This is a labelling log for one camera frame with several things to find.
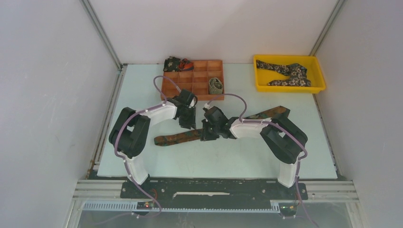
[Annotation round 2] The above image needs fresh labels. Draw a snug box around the green orange patterned tie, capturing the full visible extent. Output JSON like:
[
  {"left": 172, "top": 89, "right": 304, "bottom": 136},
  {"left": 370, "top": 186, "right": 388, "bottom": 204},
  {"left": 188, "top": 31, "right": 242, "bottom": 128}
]
[{"left": 154, "top": 106, "right": 290, "bottom": 146}]

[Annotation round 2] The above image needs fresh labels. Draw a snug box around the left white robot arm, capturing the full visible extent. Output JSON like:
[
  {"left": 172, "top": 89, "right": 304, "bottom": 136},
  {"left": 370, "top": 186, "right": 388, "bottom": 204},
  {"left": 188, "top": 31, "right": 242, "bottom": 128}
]
[{"left": 109, "top": 89, "right": 198, "bottom": 198}]

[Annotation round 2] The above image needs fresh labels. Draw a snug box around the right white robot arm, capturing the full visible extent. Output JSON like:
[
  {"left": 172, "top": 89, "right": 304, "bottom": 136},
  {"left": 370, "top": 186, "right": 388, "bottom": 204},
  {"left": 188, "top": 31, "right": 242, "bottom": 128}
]
[{"left": 201, "top": 106, "right": 308, "bottom": 199}]

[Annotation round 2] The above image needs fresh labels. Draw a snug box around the orange compartment tray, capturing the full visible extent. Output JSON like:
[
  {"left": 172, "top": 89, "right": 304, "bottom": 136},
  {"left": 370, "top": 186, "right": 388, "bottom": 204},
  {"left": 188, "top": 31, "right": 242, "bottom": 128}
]
[{"left": 161, "top": 60, "right": 224, "bottom": 101}]

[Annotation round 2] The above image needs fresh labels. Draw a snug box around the rolled olive green tie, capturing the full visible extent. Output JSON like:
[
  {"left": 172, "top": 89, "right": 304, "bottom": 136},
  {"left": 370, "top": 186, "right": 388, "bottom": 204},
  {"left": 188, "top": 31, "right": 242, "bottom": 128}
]
[{"left": 208, "top": 77, "right": 224, "bottom": 95}]

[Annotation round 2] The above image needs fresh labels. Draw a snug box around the rolled red black tie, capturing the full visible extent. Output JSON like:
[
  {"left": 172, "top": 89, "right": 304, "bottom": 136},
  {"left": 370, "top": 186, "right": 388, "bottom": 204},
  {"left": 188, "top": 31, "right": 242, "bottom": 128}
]
[{"left": 178, "top": 58, "right": 194, "bottom": 72}]

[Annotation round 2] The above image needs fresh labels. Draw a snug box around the rolled black floral tie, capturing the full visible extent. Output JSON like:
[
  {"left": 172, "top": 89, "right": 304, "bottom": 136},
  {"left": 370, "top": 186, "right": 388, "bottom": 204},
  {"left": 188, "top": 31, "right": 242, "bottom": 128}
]
[{"left": 163, "top": 56, "right": 181, "bottom": 72}]

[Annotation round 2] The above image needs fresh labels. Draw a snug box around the yellow plastic bin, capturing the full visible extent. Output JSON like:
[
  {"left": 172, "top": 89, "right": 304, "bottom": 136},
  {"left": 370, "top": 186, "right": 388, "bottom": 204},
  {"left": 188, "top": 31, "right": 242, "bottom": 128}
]
[{"left": 253, "top": 55, "right": 326, "bottom": 94}]

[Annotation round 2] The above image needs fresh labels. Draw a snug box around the dark floral tie in bin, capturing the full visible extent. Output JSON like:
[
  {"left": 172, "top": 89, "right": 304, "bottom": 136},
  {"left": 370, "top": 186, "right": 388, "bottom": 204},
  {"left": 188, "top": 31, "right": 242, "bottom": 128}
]
[{"left": 256, "top": 60, "right": 312, "bottom": 87}]

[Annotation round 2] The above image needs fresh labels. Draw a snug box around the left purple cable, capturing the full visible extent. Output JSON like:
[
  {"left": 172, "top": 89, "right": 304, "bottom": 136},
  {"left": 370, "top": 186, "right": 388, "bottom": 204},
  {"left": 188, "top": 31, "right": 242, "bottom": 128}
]
[{"left": 114, "top": 75, "right": 183, "bottom": 219}]

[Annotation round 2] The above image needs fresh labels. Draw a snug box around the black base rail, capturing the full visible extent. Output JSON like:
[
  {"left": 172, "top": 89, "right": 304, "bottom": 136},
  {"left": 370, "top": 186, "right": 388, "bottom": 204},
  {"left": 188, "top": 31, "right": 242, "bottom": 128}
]
[{"left": 120, "top": 178, "right": 308, "bottom": 211}]

